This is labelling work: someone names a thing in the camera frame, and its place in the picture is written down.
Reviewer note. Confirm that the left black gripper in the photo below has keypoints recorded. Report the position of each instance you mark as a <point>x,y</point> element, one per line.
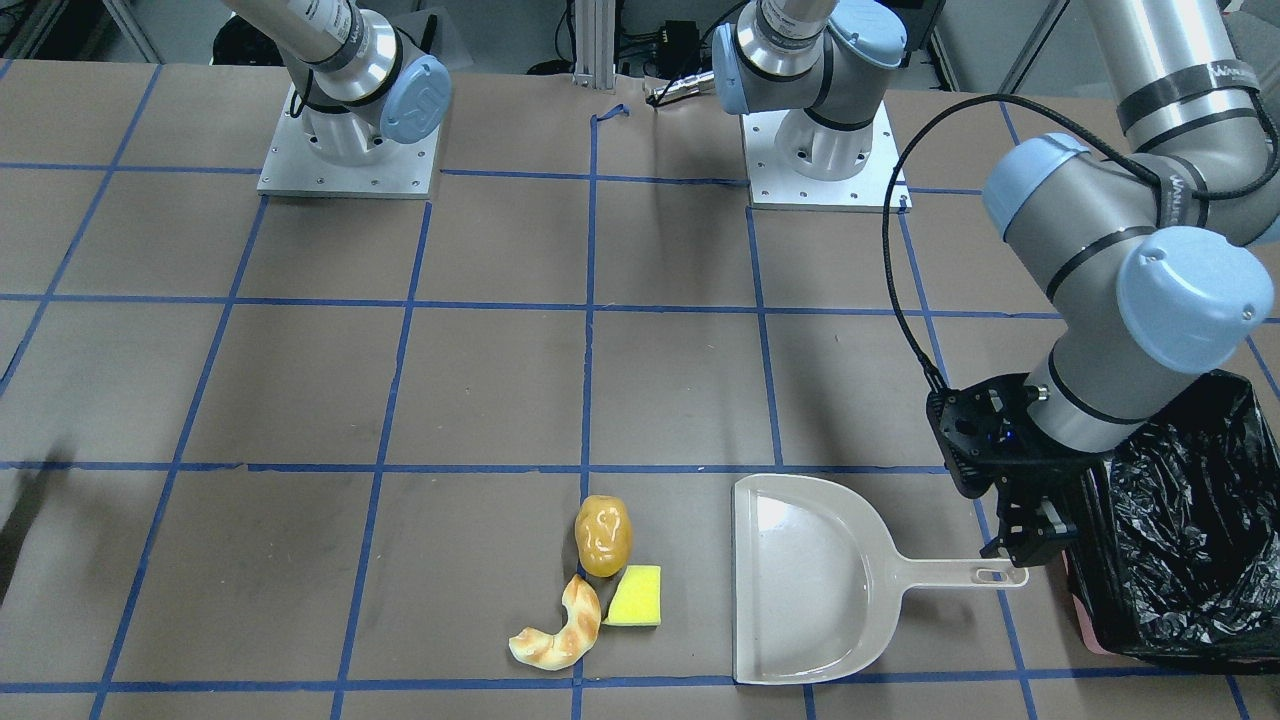
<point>1052,478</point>

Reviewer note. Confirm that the beige plastic dustpan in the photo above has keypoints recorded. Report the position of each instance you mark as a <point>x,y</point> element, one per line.
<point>818,580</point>

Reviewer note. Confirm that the yellow sponge piece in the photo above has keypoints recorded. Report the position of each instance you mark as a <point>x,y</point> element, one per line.
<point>636,599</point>

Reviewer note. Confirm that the brown potato toy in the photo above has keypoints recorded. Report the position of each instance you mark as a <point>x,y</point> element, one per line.
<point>604,535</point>

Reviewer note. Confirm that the croissant bread toy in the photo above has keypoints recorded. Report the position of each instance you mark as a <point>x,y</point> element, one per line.
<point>579,633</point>

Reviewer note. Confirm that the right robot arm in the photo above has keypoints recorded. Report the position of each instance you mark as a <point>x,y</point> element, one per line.
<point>367,95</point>

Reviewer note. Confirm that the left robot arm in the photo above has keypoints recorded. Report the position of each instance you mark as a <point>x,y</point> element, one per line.
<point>1143,253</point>

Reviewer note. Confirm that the bin with black bag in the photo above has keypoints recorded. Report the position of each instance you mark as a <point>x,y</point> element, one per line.
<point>1177,562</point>

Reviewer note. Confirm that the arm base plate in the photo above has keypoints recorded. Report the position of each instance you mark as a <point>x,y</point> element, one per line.
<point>830,185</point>
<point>350,175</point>

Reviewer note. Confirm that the aluminium frame post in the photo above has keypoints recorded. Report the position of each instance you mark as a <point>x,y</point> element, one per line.
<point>594,44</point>

